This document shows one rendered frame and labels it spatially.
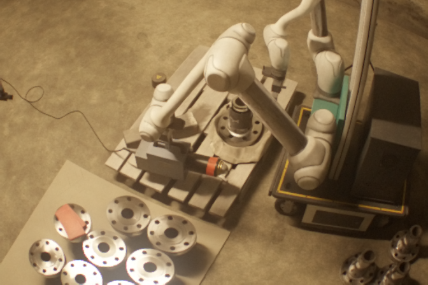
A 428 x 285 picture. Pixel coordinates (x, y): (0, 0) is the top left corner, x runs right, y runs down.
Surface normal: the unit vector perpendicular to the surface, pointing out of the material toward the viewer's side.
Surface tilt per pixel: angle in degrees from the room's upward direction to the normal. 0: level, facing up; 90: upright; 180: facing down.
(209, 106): 0
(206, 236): 0
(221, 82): 86
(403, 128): 0
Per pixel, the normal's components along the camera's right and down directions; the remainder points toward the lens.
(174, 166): -0.28, 0.69
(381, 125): 0.00, -0.69
